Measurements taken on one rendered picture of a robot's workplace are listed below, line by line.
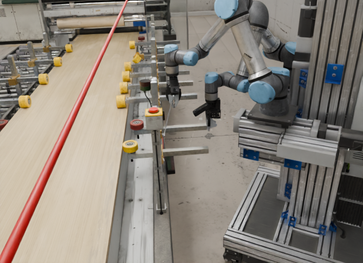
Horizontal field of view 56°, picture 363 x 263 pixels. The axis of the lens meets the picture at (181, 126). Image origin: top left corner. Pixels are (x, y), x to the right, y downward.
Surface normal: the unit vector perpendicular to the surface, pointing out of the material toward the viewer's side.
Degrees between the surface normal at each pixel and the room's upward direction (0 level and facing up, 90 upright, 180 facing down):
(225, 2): 83
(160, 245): 0
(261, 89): 97
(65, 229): 0
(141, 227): 0
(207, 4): 90
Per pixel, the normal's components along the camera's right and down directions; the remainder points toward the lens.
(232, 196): -0.04, -0.89
